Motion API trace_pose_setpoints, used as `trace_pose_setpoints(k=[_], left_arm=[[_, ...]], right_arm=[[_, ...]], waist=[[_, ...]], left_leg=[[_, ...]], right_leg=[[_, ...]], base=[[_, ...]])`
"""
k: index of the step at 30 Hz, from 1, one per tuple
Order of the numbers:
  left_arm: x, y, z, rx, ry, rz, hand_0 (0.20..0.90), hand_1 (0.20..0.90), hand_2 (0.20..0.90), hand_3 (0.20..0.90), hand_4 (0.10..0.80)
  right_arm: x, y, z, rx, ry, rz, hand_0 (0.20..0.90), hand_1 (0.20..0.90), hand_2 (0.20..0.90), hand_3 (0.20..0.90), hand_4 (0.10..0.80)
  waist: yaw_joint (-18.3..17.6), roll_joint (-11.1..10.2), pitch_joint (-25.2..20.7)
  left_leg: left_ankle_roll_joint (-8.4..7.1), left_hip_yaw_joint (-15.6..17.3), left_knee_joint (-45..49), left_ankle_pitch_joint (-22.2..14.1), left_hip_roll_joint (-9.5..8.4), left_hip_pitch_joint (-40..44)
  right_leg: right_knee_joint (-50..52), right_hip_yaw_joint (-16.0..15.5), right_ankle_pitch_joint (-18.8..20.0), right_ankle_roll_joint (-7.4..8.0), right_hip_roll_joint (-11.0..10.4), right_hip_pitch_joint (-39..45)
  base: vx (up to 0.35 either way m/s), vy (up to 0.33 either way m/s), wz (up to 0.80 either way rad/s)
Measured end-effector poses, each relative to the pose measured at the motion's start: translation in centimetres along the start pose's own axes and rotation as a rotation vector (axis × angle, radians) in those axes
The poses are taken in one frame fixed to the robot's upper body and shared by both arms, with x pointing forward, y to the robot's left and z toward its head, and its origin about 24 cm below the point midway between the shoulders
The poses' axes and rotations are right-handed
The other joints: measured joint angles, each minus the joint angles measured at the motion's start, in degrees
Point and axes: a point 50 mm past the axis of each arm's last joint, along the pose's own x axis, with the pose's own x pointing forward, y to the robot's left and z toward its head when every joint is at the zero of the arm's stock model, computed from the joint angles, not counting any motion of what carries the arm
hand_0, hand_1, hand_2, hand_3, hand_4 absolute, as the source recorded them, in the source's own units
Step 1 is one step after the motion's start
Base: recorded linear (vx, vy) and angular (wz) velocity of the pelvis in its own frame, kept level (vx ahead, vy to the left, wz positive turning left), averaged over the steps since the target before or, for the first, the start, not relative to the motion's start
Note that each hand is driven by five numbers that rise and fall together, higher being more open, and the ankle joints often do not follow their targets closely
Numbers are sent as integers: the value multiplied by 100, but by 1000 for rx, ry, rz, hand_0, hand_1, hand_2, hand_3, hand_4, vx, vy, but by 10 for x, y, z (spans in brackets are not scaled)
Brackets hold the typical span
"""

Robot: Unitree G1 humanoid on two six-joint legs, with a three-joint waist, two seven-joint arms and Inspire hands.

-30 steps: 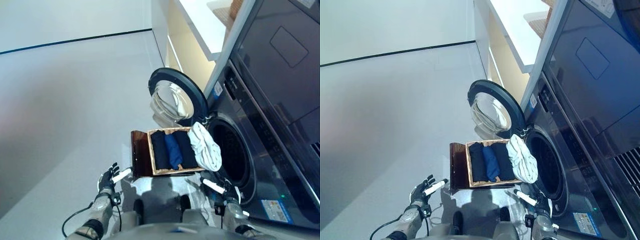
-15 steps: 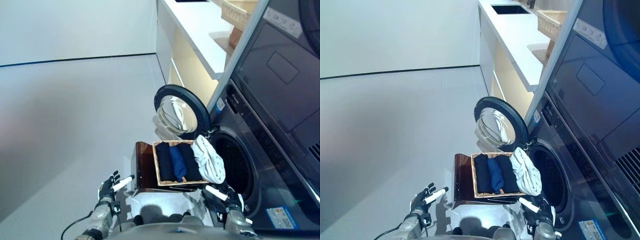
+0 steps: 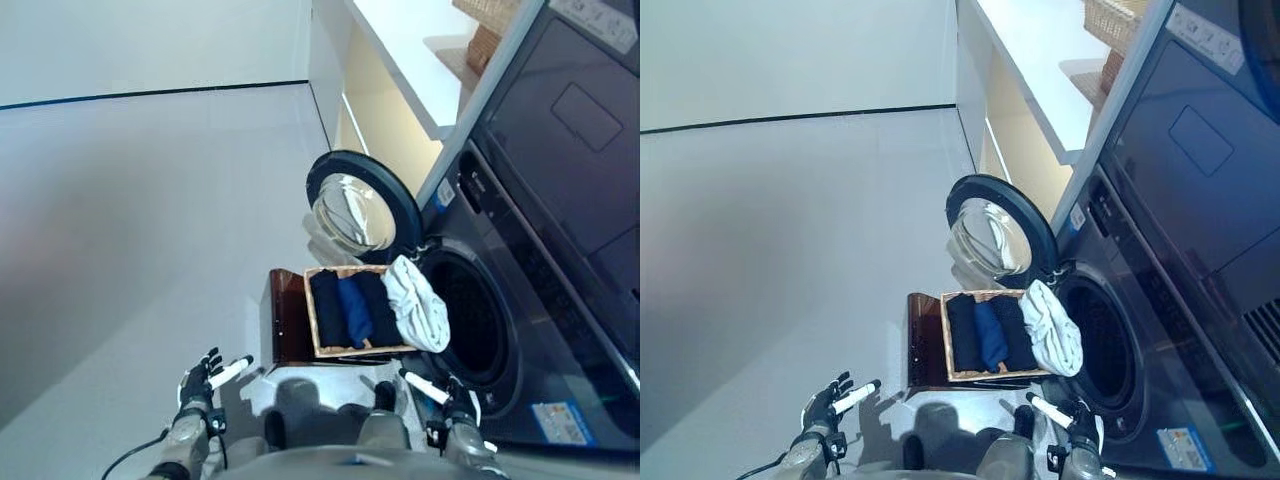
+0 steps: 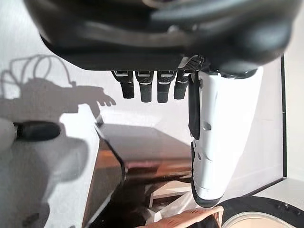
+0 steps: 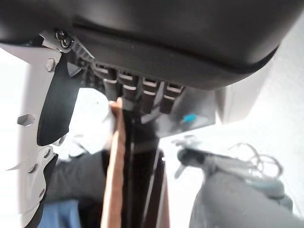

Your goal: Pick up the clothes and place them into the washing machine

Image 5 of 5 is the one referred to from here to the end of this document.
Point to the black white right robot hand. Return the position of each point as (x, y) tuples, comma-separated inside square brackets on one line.
[(166, 35)]

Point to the white garment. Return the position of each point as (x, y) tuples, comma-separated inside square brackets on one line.
[(92, 123)]

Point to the blue garment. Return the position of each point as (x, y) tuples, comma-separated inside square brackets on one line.
[(59, 213)]

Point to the wicker laundry basket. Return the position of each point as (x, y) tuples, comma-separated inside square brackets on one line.
[(114, 166)]

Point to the glossy dark brown stool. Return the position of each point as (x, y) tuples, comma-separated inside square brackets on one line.
[(147, 180)]

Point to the silver right robot leg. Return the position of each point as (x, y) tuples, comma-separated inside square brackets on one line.
[(225, 202)]

